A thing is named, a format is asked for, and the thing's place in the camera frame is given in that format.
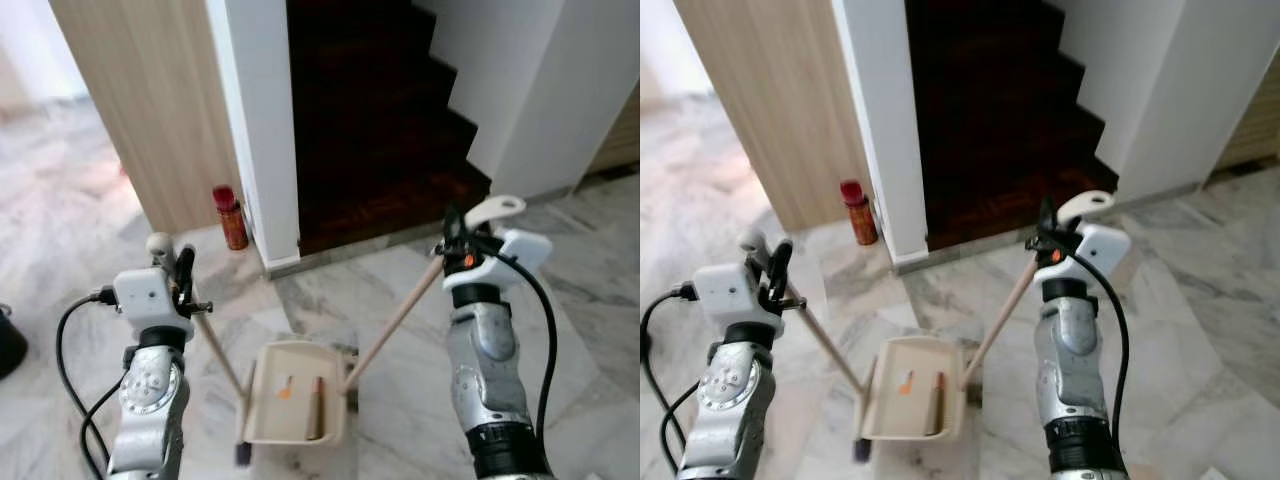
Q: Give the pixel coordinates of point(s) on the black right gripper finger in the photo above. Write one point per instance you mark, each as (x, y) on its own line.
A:
(454, 225)
(1046, 218)

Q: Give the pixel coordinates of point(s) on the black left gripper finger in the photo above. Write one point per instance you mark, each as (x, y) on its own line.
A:
(186, 272)
(780, 268)

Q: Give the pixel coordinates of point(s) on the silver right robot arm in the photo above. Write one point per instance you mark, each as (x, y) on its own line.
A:
(490, 370)
(1075, 370)

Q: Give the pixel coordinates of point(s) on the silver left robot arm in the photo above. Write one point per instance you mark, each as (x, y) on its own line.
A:
(148, 400)
(730, 410)

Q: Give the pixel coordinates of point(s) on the red-capped brown bottle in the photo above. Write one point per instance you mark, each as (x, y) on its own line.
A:
(860, 220)
(232, 225)

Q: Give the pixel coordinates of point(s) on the dark wooden staircase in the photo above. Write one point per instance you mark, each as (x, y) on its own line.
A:
(990, 130)
(370, 130)

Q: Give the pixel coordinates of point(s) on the light wooden cabinet panel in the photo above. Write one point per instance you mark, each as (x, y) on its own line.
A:
(150, 100)
(770, 100)

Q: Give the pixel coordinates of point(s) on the black round object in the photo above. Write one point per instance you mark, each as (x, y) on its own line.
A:
(10, 345)

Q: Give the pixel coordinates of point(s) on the wooden cupboard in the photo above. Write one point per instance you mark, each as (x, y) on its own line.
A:
(622, 135)
(1255, 130)

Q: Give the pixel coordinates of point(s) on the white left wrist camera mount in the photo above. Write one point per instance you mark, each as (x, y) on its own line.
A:
(725, 295)
(145, 300)

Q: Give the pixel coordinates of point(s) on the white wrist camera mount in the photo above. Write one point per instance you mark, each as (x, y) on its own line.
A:
(1100, 250)
(725, 295)
(145, 300)
(515, 255)

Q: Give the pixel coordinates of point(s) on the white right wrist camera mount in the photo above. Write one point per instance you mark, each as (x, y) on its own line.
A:
(515, 255)
(1100, 250)

